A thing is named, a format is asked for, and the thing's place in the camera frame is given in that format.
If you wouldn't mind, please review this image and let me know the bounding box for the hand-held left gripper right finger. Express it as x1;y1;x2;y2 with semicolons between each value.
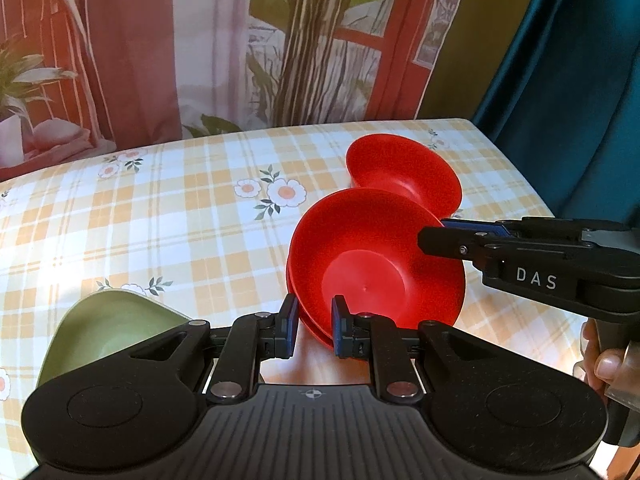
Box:
331;295;506;406

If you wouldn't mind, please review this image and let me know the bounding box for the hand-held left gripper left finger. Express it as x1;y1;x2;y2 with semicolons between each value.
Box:
127;294;301;406

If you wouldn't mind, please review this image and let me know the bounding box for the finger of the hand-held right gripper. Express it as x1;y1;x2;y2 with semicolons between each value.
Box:
442;216;631;242
418;225;506;263

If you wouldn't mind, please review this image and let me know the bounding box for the red plastic bowl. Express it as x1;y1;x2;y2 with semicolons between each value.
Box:
290;187;468;342
286;255;335;352
346;133;463;211

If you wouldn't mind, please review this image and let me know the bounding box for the orange plastic plate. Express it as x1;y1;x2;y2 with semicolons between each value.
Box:
260;332;373;386

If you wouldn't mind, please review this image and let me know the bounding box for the person's right hand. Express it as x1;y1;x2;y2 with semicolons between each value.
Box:
581;319;627;398

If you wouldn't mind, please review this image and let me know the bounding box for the teal curtain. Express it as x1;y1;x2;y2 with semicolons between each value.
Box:
472;0;640;281

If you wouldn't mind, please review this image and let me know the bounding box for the checked floral tablecloth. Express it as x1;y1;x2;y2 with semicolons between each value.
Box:
0;119;608;480

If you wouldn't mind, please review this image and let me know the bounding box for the green plastic plate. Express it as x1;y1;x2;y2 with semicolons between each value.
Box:
37;287;193;392

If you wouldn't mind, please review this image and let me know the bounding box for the printed room scene backdrop cloth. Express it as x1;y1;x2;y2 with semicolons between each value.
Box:
0;0;476;183

